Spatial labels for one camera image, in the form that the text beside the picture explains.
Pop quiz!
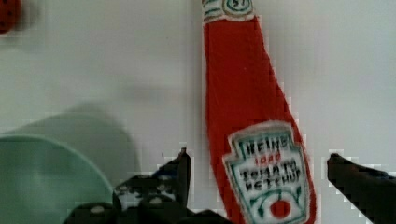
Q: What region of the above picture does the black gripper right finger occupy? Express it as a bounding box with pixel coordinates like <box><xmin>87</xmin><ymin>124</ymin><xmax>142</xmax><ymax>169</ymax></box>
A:
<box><xmin>327</xmin><ymin>153</ymin><xmax>396</xmax><ymax>224</ymax></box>

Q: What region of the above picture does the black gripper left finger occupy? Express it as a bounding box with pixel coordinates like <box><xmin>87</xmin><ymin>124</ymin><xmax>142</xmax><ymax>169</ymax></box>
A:
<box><xmin>64</xmin><ymin>147</ymin><xmax>233</xmax><ymax>224</ymax></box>

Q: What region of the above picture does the red felt ketchup bottle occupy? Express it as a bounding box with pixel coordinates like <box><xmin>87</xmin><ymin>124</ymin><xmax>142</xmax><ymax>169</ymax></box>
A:
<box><xmin>202</xmin><ymin>0</ymin><xmax>317</xmax><ymax>224</ymax></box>

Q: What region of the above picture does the green round bowl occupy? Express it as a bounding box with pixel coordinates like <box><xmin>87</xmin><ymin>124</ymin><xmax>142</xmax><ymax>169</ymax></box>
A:
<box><xmin>0</xmin><ymin>136</ymin><xmax>112</xmax><ymax>224</ymax></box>

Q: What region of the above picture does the red strawberry toy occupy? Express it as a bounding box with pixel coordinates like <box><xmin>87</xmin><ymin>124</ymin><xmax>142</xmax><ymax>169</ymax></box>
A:
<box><xmin>0</xmin><ymin>0</ymin><xmax>21</xmax><ymax>35</ymax></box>

